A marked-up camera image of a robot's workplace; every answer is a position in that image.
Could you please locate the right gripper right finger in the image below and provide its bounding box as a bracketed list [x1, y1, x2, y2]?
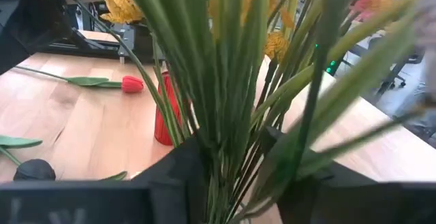
[258, 127, 436, 224]

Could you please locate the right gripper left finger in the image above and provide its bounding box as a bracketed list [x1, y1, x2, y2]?
[0, 137, 209, 224]

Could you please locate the black artificial tulip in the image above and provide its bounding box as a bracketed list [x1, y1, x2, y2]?
[0, 134, 57, 182]

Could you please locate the red ribbed glass vase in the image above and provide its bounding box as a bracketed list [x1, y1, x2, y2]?
[153, 69, 187, 146]

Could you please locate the red artificial tulip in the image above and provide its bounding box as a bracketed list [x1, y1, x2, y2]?
[14, 65, 145, 94]

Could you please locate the yellow artificial flower bunch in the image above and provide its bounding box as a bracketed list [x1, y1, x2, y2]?
[22, 0, 430, 224]

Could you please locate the black office chair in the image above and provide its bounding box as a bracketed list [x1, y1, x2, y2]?
[373, 35, 425, 97]

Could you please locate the black metal table frame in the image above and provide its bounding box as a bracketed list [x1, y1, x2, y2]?
[44, 26, 164, 63]

